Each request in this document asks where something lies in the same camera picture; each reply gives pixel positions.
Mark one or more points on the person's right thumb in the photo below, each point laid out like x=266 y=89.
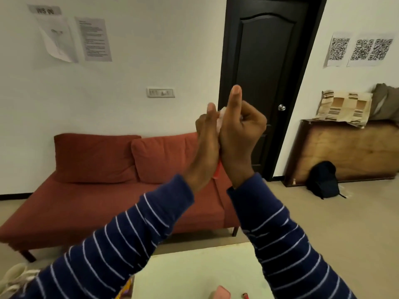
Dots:
x=234 y=102

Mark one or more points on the person's right forearm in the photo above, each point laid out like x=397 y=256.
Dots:
x=280 y=242

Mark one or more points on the white wall switch plate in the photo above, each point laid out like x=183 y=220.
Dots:
x=160 y=92

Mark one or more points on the person's left thumb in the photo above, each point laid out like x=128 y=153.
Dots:
x=212 y=116

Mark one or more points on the printed text paper sheet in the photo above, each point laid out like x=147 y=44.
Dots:
x=93 y=38

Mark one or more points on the black door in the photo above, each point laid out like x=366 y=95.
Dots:
x=265 y=52

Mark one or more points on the grey label sheet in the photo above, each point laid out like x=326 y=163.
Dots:
x=45 y=9

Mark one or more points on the person's left forearm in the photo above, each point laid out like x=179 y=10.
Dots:
x=118 y=242

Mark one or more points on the pink object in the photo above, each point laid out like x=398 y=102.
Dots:
x=220 y=293

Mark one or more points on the white and red packet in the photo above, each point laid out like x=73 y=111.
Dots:
x=221 y=118

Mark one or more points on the white shoe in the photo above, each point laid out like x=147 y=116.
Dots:
x=15 y=278

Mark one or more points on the red sofa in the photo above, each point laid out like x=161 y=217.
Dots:
x=78 y=208

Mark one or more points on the brown wooden cabinet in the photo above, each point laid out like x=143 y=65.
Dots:
x=352 y=149

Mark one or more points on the red sofa cushion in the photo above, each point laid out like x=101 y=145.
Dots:
x=93 y=158
x=165 y=158

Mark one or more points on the person's left hand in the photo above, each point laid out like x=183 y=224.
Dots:
x=207 y=149

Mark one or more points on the person's right hand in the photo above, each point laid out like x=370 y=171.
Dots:
x=238 y=143

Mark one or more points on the small code paper sheet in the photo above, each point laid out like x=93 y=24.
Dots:
x=339 y=49

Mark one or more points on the curled white paper sheet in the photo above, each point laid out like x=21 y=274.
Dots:
x=57 y=38

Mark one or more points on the olive cloth garment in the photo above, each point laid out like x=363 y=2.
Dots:
x=386 y=102

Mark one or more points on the black backpack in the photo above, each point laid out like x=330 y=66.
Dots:
x=322 y=180

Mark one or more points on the yellow and purple packet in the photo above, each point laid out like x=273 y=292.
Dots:
x=127 y=289

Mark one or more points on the silver door knob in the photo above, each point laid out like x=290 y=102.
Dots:
x=281 y=107

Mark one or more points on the wide code paper sheet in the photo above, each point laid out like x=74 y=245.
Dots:
x=371 y=49

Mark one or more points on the beige patterned cloth bag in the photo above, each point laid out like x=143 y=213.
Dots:
x=343 y=107

